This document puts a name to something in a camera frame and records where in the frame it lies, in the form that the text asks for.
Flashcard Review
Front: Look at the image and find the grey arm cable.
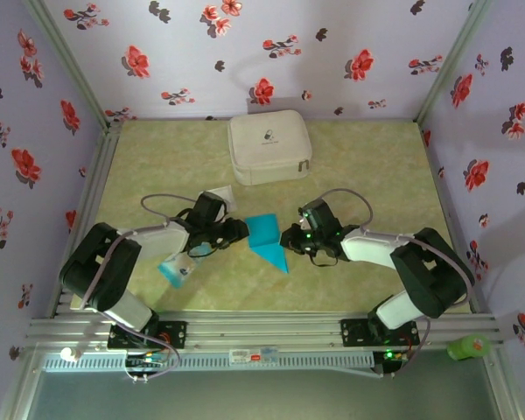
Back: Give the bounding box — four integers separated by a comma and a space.
318, 187, 477, 380
79, 193, 200, 384

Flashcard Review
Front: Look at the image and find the teal cloth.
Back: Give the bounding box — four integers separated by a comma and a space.
244, 213, 291, 276

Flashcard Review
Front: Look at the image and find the small control board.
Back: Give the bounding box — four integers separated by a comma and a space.
373, 348, 411, 378
122, 351, 170, 384

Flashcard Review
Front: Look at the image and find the slotted grey cable duct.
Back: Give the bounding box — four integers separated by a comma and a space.
41, 352, 375, 374

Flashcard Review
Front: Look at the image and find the green plastic container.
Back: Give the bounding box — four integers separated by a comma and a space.
446, 334, 492, 362

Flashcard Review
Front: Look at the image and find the blue printed plastic packet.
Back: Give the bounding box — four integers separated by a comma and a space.
157, 249, 212, 290

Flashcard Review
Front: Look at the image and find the white zip pouch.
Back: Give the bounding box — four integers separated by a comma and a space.
227, 108, 314, 187

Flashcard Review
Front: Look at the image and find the grey left arm cable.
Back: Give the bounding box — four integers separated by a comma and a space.
79, 193, 200, 384

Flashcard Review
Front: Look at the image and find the aluminium frame bar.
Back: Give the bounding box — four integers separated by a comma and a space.
0, 345, 43, 420
480, 349, 524, 420

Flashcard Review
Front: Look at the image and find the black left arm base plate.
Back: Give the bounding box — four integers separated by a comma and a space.
108, 320, 188, 350

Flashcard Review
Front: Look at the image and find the clear plastic packet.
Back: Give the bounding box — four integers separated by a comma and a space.
199, 183, 240, 212

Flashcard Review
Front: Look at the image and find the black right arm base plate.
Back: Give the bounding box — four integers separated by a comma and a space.
339, 318, 421, 349

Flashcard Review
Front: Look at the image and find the long aluminium base rail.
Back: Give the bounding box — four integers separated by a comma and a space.
25, 311, 507, 351

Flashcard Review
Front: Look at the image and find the aluminium frame post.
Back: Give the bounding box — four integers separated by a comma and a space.
414, 0, 496, 126
24, 0, 119, 130

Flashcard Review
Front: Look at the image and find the aluminium side rail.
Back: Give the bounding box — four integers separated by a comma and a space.
419, 121, 495, 316
46, 122, 123, 319

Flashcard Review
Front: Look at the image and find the grey right arm cable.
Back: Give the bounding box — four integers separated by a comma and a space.
318, 187, 477, 380

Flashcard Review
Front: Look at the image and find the white label sticker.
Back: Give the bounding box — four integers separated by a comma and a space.
229, 347, 277, 364

